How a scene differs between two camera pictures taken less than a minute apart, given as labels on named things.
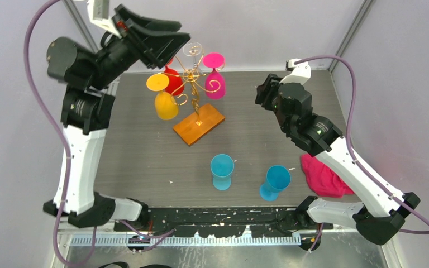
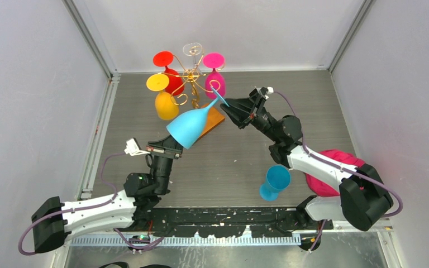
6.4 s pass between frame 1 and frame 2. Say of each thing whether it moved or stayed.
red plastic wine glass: stayed
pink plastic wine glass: stayed
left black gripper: moved
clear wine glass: stayed
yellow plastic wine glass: stayed
